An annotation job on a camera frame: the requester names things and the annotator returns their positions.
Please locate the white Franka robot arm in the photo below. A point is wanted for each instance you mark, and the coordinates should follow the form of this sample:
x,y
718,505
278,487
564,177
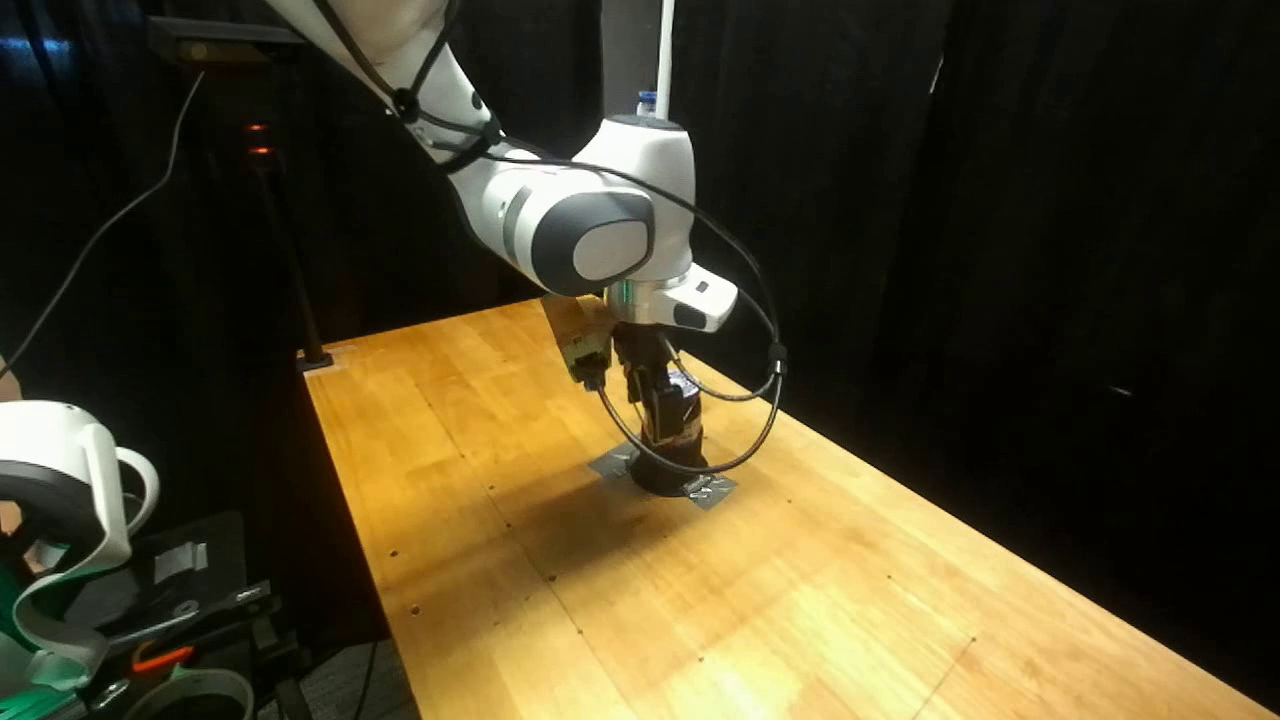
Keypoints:
x,y
562,214

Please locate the white rounded device housing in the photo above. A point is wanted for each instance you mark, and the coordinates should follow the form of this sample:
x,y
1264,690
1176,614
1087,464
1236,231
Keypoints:
x,y
60,464

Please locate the black tripod stand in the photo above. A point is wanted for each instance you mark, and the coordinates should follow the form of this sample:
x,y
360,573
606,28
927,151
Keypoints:
x,y
286,240

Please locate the white vertical pole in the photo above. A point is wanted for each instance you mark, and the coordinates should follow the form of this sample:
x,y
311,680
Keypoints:
x,y
661,55

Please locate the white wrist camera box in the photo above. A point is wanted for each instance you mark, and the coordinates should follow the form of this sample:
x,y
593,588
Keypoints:
x,y
703,297

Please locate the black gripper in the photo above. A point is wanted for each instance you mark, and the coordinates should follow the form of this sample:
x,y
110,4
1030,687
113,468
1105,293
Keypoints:
x,y
643,351

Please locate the small silver tape piece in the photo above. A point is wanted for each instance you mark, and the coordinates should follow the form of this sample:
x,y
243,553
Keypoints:
x,y
614,464

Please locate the black curtain backdrop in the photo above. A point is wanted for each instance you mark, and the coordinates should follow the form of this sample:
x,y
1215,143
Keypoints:
x,y
1065,240

